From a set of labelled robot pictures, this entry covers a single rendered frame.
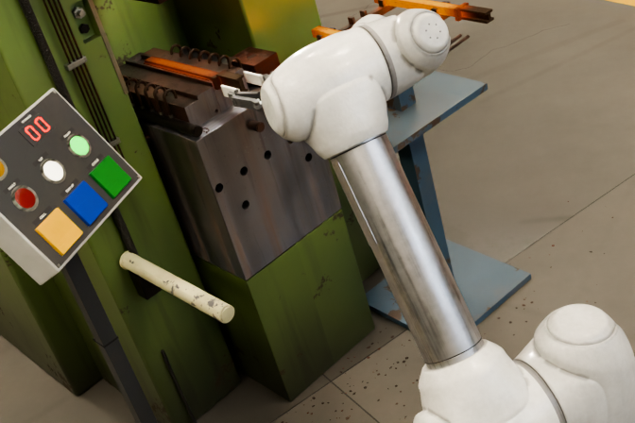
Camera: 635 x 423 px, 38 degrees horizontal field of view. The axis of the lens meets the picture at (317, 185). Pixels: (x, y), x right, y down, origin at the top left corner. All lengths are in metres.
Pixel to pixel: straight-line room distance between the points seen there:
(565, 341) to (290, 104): 0.57
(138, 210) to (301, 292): 0.54
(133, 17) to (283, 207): 0.73
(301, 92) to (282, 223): 1.16
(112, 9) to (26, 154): 0.86
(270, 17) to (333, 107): 1.25
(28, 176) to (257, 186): 0.71
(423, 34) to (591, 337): 0.54
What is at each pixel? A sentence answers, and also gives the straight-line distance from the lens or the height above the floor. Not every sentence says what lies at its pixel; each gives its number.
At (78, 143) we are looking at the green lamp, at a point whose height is 1.10.
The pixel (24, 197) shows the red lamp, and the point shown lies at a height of 1.09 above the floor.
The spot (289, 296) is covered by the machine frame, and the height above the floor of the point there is 0.33.
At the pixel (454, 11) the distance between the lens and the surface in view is 2.50.
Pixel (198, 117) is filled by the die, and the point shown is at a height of 0.94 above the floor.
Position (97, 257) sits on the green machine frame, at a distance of 2.48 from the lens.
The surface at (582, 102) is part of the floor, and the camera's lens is 3.97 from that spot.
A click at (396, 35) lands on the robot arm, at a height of 1.34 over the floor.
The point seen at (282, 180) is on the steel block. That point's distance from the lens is 2.51.
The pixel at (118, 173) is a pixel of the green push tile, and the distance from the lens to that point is 2.08.
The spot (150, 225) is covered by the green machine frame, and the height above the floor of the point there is 0.66.
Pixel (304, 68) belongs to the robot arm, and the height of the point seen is 1.34.
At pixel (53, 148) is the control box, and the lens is 2.03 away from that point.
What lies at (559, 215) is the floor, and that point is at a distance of 3.30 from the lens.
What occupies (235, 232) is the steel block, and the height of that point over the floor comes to 0.62.
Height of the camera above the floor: 1.91
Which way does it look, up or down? 30 degrees down
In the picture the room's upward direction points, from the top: 16 degrees counter-clockwise
